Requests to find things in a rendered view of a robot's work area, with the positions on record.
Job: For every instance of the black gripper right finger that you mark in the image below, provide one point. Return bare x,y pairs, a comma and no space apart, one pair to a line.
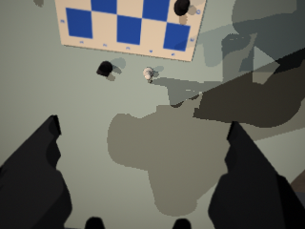
253,195

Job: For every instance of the blue and cream chessboard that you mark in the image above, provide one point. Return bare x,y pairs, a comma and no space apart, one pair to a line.
148,27

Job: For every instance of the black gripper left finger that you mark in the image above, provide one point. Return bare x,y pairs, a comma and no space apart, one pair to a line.
34,195

